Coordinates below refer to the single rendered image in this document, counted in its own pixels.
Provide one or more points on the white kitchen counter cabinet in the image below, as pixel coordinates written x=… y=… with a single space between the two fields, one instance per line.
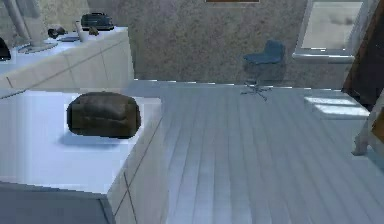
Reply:
x=86 y=133

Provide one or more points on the brown bread loaf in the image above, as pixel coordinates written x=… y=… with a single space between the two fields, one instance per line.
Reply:
x=103 y=115

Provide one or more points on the blue swivel office chair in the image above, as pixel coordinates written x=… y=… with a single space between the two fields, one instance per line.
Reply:
x=265 y=56

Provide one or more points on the small brown round object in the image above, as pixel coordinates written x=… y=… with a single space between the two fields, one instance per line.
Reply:
x=93 y=31

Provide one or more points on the black toaster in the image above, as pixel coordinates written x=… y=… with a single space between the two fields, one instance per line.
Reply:
x=97 y=20

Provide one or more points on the white cup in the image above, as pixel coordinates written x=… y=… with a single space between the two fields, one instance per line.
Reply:
x=82 y=33

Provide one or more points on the grey flat plate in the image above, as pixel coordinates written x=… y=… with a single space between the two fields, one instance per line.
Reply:
x=69 y=39

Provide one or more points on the small black object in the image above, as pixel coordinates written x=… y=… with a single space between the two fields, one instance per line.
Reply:
x=56 y=32

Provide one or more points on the white framed window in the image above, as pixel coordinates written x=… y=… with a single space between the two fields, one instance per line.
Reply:
x=328 y=30

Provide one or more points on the white table with brown top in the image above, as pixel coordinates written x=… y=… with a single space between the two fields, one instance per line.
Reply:
x=371 y=130

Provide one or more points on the grey sink faucet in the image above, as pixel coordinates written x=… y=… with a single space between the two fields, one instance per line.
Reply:
x=28 y=25

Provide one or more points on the black rounded appliance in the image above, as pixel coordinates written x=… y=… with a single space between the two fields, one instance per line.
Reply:
x=4 y=50

